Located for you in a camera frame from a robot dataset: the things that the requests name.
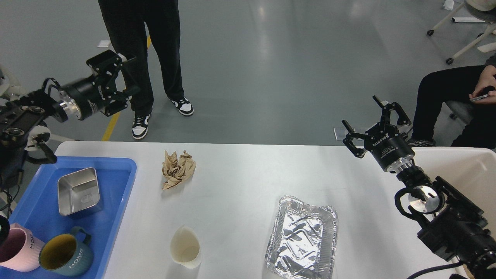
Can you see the crumpled brown paper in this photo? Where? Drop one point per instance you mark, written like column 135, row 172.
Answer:
column 177, row 169

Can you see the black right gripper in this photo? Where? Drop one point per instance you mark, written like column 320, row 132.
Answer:
column 388, row 147

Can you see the white plastic bin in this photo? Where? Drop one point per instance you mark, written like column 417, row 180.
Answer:
column 469, row 170

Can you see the clear floor plate right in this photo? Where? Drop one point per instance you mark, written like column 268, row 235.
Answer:
column 360, row 130

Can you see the white side table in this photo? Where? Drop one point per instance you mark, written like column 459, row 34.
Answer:
column 50, row 135

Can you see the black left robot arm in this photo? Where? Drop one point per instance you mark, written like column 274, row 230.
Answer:
column 18, row 118

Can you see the pink mug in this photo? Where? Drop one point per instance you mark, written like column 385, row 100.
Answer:
column 21, row 249

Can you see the aluminium foil tray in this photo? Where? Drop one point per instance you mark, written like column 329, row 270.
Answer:
column 303, row 241

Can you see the grey office chair left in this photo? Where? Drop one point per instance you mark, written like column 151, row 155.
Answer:
column 10, row 87

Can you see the square stainless steel tin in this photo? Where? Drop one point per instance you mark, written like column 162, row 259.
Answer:
column 79, row 194

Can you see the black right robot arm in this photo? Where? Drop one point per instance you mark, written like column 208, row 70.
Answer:
column 451, row 224

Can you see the standing person in black trousers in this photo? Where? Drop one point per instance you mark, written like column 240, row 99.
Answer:
column 130, row 25

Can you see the smartphone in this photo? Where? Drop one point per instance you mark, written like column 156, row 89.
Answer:
column 488, row 97

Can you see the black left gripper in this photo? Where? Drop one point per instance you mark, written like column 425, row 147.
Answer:
column 98, row 92

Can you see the clear floor plate left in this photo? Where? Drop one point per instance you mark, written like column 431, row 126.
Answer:
column 340, row 133

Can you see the teal mug yellow inside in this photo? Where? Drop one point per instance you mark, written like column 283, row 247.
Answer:
column 68, row 254

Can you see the white paper cup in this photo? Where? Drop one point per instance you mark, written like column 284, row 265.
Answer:
column 185, row 248

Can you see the clear floor plate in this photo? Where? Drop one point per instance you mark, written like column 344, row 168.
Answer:
column 360, row 130
column 340, row 133

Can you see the white office chair right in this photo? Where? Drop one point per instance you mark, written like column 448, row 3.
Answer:
column 465, row 26

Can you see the blue plastic tray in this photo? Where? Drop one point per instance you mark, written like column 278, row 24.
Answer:
column 38, row 207

